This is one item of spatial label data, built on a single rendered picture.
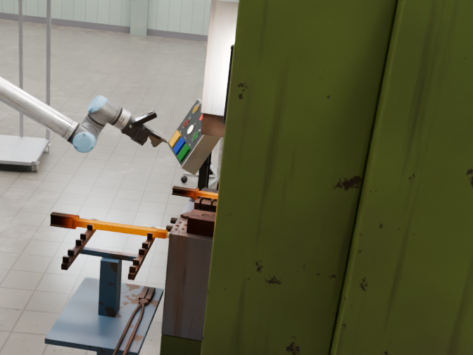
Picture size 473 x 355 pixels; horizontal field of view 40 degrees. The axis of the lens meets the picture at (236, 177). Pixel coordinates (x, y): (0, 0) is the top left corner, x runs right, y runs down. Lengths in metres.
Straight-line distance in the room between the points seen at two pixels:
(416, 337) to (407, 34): 0.93
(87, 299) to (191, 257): 0.41
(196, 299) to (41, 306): 1.35
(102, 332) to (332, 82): 1.08
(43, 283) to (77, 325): 1.69
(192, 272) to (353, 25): 1.13
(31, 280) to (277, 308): 2.05
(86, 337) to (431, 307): 1.08
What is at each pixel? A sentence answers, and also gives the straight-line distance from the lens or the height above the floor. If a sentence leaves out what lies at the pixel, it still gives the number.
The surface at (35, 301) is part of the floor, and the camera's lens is 3.76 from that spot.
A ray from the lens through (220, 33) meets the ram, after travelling 2.29.
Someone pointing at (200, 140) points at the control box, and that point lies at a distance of 2.95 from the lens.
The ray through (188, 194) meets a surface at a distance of 2.60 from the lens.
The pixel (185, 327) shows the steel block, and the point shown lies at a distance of 2.63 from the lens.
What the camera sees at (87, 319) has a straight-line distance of 2.28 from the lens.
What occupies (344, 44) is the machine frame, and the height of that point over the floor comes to 1.72.
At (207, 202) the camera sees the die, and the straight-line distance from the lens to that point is 2.54.
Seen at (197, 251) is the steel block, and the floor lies 0.86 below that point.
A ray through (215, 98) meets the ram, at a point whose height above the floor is 1.42.
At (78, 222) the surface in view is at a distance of 2.31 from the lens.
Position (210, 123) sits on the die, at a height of 1.32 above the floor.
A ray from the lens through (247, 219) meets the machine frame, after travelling 2.07.
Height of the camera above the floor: 1.99
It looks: 21 degrees down
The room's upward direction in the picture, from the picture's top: 7 degrees clockwise
